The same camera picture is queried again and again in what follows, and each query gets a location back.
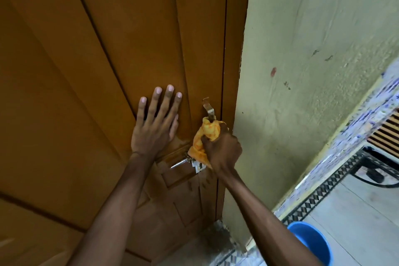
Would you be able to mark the person's left hand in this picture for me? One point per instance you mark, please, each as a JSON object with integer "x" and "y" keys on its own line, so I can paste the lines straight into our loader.
{"x": 151, "y": 138}

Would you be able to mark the person's right hand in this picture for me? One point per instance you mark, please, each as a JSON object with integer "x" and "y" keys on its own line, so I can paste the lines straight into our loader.
{"x": 223, "y": 153}

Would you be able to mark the person's left middle finger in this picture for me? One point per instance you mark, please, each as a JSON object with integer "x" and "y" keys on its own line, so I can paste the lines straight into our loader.
{"x": 165, "y": 105}

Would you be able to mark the person's right thumb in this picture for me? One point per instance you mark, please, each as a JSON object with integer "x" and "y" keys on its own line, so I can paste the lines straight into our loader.
{"x": 206, "y": 147}

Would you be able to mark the person's left thumb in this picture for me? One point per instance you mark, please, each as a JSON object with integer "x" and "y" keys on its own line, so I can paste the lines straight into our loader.
{"x": 174, "y": 128}

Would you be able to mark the person's left little finger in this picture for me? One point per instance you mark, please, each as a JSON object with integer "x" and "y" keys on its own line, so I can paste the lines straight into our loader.
{"x": 141, "y": 110}

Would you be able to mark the yellow orange cleaning cloth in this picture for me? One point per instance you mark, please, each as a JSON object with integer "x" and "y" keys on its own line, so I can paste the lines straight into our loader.
{"x": 207, "y": 133}

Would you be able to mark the person's left forearm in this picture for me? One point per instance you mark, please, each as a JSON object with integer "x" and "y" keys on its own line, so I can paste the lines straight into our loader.
{"x": 115, "y": 212}

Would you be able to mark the person's right forearm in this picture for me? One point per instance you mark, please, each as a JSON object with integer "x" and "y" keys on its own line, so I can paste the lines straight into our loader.
{"x": 261, "y": 222}

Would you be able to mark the silver door lock plate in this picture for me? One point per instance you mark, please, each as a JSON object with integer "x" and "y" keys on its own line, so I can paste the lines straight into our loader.
{"x": 199, "y": 166}

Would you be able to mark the metal door latch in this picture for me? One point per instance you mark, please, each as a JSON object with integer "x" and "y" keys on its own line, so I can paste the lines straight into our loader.
{"x": 208, "y": 108}

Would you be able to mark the brown wooden door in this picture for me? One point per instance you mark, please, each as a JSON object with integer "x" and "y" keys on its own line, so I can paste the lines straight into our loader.
{"x": 78, "y": 56}

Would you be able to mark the blue plastic bucket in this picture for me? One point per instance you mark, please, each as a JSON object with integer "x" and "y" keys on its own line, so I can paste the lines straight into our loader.
{"x": 307, "y": 239}

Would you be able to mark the black metal bench wooden slats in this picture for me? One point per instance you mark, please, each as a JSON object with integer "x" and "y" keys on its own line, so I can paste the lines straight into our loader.
{"x": 385, "y": 138}

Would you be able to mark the brown wooden door frame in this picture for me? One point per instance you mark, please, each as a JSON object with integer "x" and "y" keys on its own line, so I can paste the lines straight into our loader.
{"x": 235, "y": 25}

